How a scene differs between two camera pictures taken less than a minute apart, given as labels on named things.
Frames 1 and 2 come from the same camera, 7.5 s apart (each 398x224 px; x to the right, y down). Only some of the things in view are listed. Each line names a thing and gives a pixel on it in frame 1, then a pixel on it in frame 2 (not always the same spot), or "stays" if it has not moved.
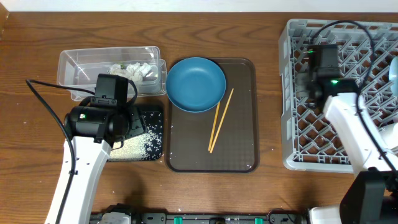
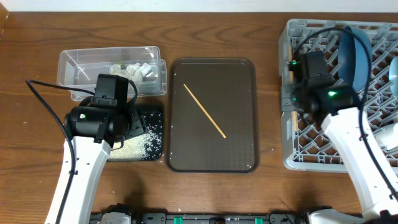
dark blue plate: (196, 84) -> (353, 59)
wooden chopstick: (221, 122) -> (291, 76)
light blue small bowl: (393, 76) stays
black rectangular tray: (153, 123) stays
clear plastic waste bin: (147, 71) stays
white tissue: (134, 72) stays
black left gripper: (137, 124) stays
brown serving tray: (236, 149) stays
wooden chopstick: (217, 111) -> (224, 135)
